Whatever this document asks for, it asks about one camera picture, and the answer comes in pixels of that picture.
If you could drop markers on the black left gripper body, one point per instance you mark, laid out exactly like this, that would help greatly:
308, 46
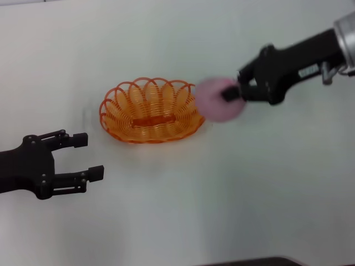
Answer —
30, 163

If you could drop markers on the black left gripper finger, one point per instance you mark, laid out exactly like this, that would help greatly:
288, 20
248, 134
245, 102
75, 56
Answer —
95, 173
80, 140

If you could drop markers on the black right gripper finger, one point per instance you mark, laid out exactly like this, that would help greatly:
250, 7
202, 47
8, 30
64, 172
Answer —
249, 67
233, 94

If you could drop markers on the orange plastic woven basket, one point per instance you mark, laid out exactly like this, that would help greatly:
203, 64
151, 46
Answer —
151, 116

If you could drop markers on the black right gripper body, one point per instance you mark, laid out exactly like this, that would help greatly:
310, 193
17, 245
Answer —
294, 66

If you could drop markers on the pink red peach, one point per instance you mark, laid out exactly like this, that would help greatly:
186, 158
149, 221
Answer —
213, 102

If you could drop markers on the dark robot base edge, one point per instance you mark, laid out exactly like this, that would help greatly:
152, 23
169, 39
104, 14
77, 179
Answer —
249, 261

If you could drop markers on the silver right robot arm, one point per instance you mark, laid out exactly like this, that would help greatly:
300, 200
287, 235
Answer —
346, 38

